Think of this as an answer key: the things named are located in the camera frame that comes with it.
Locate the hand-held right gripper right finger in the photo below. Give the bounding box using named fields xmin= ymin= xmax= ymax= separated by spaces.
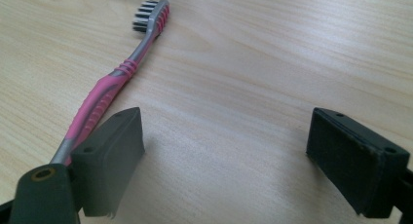
xmin=305 ymin=107 xmax=413 ymax=224

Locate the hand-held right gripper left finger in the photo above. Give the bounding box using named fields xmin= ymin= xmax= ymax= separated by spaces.
xmin=9 ymin=106 xmax=146 ymax=224

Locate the pink and grey toothbrush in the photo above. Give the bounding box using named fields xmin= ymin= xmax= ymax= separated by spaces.
xmin=49 ymin=0 xmax=170 ymax=167

